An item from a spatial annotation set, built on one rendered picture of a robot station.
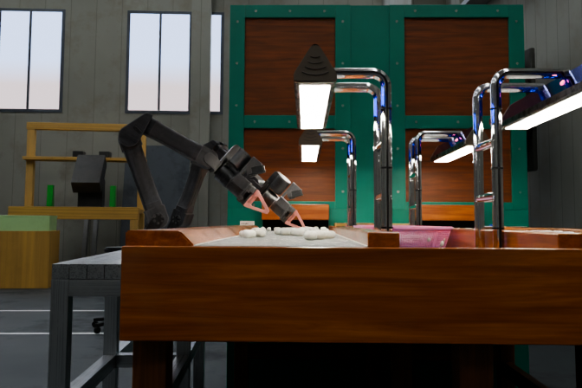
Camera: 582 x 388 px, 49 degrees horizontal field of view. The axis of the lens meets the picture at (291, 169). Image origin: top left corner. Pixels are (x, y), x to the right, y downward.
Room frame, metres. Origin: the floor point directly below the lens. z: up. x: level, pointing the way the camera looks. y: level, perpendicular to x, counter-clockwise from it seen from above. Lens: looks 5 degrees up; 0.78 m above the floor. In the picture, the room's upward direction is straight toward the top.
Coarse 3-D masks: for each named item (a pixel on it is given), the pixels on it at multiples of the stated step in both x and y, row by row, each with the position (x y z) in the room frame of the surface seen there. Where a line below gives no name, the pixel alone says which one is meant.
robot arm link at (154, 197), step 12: (120, 144) 1.93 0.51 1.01; (132, 156) 1.94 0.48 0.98; (144, 156) 1.95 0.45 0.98; (132, 168) 1.95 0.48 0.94; (144, 168) 1.95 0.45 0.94; (144, 180) 1.95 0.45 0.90; (144, 192) 1.95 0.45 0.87; (156, 192) 1.96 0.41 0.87; (144, 204) 1.95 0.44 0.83; (156, 204) 1.96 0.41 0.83
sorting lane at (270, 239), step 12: (216, 240) 1.38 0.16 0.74; (228, 240) 1.43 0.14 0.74; (240, 240) 1.43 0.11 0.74; (252, 240) 1.44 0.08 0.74; (264, 240) 1.44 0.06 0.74; (276, 240) 1.45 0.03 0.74; (288, 240) 1.45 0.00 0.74; (300, 240) 1.46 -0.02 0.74; (324, 240) 1.47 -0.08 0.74; (336, 240) 1.47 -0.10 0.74; (348, 240) 1.48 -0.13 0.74
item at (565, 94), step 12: (576, 72) 1.31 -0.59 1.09; (552, 84) 1.45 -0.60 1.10; (564, 84) 1.35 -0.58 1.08; (576, 84) 1.26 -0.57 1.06; (528, 96) 1.61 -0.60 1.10; (540, 96) 1.48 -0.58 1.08; (552, 96) 1.39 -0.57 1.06; (564, 96) 1.32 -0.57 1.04; (516, 108) 1.66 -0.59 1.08; (528, 108) 1.53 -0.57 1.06; (540, 108) 1.46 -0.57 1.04; (576, 108) 1.44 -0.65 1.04; (504, 120) 1.72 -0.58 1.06; (516, 120) 1.63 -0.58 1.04
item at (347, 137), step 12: (324, 132) 2.36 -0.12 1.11; (336, 132) 2.36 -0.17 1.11; (348, 132) 2.36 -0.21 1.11; (348, 144) 2.51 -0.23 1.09; (348, 156) 2.51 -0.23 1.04; (348, 168) 2.51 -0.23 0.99; (348, 180) 2.51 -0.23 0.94; (348, 192) 2.51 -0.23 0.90; (348, 204) 2.51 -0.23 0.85; (348, 216) 2.51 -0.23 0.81
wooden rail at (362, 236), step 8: (336, 232) 2.20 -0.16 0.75; (344, 232) 1.77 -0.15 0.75; (352, 232) 1.45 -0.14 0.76; (360, 232) 1.25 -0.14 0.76; (368, 232) 1.11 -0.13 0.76; (376, 232) 1.11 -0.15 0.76; (384, 232) 1.11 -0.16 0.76; (392, 232) 1.11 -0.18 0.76; (360, 240) 1.25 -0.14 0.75; (368, 240) 1.11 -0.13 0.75; (376, 240) 1.11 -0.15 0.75; (384, 240) 1.11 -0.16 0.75; (392, 240) 1.11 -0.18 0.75
